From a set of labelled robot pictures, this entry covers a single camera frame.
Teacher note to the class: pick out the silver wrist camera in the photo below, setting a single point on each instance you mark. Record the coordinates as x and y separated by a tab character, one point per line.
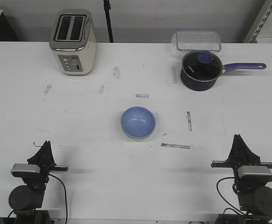
257	173
20	169

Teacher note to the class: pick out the cream and chrome toaster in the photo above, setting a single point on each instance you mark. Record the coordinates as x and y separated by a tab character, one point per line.
73	41

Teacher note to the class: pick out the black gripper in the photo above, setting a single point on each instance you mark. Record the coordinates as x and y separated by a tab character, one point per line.
44	159
240	154

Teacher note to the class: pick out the clear plastic food container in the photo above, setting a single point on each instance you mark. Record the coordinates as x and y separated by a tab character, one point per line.
185	40

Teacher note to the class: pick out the glass pot lid blue knob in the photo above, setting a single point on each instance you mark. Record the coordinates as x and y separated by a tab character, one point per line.
202	65

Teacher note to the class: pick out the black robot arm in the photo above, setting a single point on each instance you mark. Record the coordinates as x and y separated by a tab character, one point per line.
255	205
26	200

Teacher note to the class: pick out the grey perforated metal rack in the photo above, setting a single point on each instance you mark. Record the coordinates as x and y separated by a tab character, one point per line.
261	29

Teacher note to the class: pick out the green bowl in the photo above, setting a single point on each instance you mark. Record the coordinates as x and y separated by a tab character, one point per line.
137	139

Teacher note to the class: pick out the dark blue saucepan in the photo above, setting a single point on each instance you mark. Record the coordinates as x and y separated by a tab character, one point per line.
205	85

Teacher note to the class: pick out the blue bowl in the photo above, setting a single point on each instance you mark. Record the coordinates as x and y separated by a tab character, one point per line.
138	122

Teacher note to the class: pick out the black tripod pole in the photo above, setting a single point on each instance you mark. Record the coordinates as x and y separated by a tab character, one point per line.
107	8

